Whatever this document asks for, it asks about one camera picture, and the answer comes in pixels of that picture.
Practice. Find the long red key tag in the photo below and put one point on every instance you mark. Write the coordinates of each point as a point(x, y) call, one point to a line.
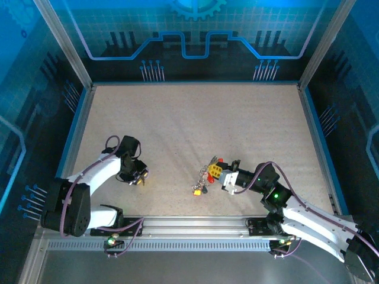
point(210, 179)

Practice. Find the black key tag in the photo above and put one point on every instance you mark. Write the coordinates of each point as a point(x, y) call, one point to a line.
point(205, 189)

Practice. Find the yellow key tag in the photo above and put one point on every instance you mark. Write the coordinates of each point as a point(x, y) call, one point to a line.
point(197, 192)

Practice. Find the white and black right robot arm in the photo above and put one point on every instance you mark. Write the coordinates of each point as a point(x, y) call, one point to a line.
point(314, 225)

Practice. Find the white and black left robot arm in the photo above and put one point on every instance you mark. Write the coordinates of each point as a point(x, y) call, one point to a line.
point(97, 170)

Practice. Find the status LED board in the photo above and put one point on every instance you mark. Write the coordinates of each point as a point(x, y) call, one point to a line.
point(282, 242)
point(111, 242)

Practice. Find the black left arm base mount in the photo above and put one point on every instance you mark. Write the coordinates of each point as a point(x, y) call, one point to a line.
point(133, 225)

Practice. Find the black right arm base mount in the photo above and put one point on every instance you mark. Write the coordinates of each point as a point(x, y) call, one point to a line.
point(257, 226)

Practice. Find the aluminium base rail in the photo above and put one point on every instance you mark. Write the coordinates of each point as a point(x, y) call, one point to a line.
point(192, 225)

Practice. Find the aluminium table side rail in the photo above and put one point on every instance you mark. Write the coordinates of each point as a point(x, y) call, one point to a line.
point(72, 148)
point(319, 148)

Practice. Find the aluminium table back rail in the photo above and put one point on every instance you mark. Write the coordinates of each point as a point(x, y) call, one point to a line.
point(192, 83)

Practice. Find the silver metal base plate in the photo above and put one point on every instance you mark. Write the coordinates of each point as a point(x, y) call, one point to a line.
point(192, 269)

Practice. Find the aluminium frame post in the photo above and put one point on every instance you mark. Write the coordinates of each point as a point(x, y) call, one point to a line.
point(65, 44)
point(325, 44)

